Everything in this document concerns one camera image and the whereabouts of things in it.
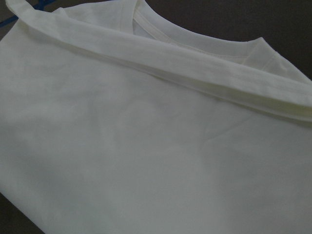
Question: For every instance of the cream long-sleeve cat shirt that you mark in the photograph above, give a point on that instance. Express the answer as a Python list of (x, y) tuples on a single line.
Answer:
[(114, 120)]

